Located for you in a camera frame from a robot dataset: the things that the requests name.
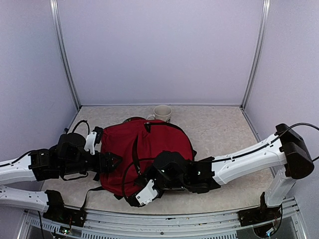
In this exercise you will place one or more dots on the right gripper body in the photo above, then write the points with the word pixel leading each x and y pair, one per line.
pixel 145 176

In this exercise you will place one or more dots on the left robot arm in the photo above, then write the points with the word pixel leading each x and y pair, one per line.
pixel 73 154

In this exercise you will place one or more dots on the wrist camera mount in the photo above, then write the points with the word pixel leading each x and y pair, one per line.
pixel 144 196
pixel 94 137

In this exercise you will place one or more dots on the red floral saucer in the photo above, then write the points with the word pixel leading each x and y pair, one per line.
pixel 131 119

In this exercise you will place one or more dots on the front aluminium rail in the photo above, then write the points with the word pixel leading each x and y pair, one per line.
pixel 111 225

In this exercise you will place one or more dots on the left aluminium frame post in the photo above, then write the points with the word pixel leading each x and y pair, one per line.
pixel 63 53

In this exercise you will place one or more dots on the white floral mug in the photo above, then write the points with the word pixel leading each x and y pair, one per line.
pixel 161 112

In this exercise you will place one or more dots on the right aluminium frame post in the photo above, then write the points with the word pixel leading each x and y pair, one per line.
pixel 257 53

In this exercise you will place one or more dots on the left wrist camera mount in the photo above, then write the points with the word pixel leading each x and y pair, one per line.
pixel 94 137

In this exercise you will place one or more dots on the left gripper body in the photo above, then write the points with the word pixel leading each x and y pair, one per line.
pixel 101 169

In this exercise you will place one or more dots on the aluminium frame post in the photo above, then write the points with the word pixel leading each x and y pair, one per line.
pixel 257 53
pixel 63 53

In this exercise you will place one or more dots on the red backpack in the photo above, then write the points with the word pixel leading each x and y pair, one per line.
pixel 141 143

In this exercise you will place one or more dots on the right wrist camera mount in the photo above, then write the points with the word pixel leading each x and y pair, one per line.
pixel 144 196

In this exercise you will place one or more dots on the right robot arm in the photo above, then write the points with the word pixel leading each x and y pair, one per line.
pixel 285 148

